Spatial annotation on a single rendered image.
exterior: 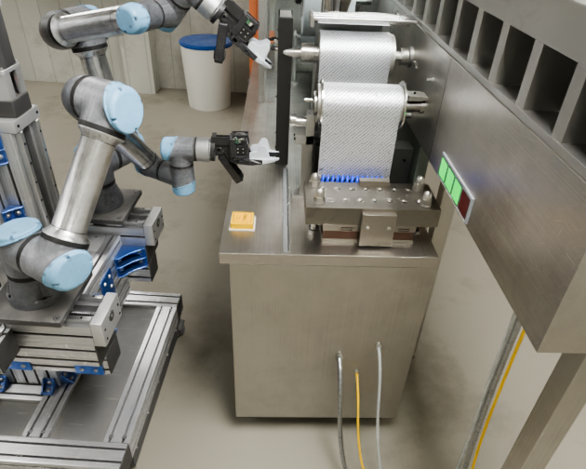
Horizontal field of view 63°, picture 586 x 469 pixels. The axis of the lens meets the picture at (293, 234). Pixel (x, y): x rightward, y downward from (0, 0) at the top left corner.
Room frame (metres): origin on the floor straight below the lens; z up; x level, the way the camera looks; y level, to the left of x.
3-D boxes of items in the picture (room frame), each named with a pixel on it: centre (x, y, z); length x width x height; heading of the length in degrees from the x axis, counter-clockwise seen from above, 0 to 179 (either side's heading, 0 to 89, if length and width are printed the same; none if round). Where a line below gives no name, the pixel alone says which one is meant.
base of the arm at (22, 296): (1.01, 0.72, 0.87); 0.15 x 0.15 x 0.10
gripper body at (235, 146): (1.39, 0.21, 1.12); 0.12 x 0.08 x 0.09; 93
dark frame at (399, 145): (1.51, -0.22, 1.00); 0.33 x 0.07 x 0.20; 93
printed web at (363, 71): (1.60, -0.18, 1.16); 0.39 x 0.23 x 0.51; 3
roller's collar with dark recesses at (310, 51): (1.71, -0.03, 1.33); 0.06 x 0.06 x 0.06; 3
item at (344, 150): (1.41, -0.19, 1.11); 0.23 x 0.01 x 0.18; 93
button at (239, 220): (1.29, 0.16, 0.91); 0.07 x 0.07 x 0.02; 3
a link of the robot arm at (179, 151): (1.38, 0.37, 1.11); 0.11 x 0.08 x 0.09; 93
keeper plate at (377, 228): (1.20, -0.25, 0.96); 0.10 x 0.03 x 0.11; 93
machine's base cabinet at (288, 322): (2.40, -0.07, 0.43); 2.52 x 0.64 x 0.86; 3
